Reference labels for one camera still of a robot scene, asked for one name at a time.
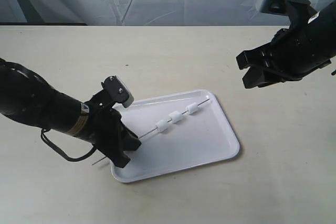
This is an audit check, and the thin metal skewer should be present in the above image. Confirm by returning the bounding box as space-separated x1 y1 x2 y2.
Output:
91 99 211 167

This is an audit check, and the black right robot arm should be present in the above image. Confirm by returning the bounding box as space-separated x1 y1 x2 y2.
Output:
236 2 335 89

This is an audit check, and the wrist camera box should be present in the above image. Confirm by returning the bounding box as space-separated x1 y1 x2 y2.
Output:
101 76 134 108
255 0 318 25

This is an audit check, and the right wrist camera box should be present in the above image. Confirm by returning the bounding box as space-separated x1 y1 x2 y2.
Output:
255 0 318 25

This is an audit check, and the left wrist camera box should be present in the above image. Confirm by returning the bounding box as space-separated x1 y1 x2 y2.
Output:
101 76 134 108

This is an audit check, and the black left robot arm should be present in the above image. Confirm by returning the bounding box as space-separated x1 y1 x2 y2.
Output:
1 59 141 168

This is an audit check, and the white marshmallow removed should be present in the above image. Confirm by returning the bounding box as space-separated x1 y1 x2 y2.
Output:
155 120 170 133
186 103 200 115
169 111 183 124

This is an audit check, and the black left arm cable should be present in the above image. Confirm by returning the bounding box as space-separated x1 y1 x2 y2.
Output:
40 129 96 162

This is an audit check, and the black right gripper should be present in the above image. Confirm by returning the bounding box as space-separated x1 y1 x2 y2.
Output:
236 27 331 89

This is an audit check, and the white rectangular plastic tray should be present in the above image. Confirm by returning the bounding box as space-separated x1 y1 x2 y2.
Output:
111 89 240 183

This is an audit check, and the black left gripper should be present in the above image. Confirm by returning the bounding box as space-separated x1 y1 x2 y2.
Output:
85 95 142 168

